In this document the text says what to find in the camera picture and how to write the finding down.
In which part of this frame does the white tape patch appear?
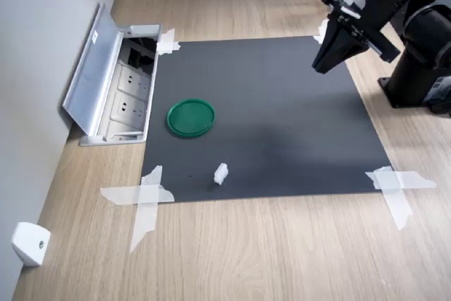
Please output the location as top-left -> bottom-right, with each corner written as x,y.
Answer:
364,166 -> 437,231
312,18 -> 329,45
99,165 -> 175,254
156,27 -> 183,56

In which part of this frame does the grey partition panel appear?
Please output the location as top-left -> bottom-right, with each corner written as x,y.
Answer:
0,0 -> 119,301

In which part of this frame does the dark grey mat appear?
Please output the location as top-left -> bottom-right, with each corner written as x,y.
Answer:
140,35 -> 394,204

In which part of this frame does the small white plastic terminal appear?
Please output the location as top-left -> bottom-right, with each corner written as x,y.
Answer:
213,162 -> 229,186

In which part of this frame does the silver cable duct box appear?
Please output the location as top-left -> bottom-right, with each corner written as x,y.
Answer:
79,23 -> 163,147

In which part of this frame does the round green lid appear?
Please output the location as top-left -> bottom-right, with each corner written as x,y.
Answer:
166,98 -> 216,139

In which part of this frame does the small white bracket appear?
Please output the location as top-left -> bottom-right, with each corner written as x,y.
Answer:
10,221 -> 51,268

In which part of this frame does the white wall socket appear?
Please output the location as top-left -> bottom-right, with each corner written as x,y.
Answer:
118,63 -> 153,93
111,92 -> 148,123

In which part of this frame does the silver cable duct lid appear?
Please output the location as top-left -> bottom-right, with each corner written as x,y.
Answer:
62,1 -> 125,137

